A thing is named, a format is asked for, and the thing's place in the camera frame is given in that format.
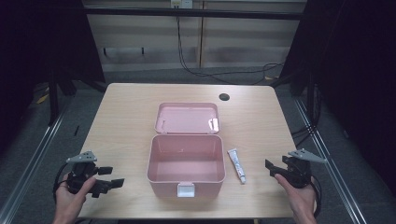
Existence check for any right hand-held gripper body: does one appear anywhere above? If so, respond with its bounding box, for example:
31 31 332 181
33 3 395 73
281 147 329 189

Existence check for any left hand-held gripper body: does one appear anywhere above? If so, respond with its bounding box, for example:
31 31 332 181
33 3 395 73
65 150 101 199

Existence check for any white ointment tube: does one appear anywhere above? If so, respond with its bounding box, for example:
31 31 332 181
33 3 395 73
226 147 248 186

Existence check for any pink plastic storage box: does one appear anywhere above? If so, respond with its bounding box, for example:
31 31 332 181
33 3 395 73
146 102 227 199

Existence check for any person's right hand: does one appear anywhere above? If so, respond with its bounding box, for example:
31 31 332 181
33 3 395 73
274 173 318 224

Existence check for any person's left hand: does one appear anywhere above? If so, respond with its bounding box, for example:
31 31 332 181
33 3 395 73
52 173 97 224

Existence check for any black metal stand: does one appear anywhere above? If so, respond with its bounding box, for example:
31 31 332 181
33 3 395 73
47 70 61 127

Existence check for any yellow floor tape strip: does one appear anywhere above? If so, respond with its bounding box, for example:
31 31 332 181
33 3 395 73
35 92 50 105

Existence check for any black curtain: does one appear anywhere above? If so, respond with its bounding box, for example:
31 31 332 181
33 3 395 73
0 0 106 153
269 0 396 197

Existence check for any left hand-held gripper black cable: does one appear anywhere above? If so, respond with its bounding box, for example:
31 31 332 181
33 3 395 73
52 162 75 203

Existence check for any hand-held gripper black cable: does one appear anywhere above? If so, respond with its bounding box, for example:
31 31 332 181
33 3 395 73
310 175 323 219
52 162 75 203

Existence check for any right hand-held gripper black cable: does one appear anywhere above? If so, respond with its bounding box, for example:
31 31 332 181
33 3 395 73
310 175 323 219

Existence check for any silver floor rail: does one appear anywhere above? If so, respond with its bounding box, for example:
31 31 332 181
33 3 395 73
293 97 370 224
0 105 70 224

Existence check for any black floor cables bundle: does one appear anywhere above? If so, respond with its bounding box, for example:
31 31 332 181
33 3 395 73
290 83 323 148

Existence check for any long black power cable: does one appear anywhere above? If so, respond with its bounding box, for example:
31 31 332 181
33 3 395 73
176 16 285 86

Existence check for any black horizontal frame bar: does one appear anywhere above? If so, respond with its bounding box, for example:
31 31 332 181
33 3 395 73
81 7 308 21

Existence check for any white wall power socket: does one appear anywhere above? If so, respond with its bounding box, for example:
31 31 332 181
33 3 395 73
169 0 194 9

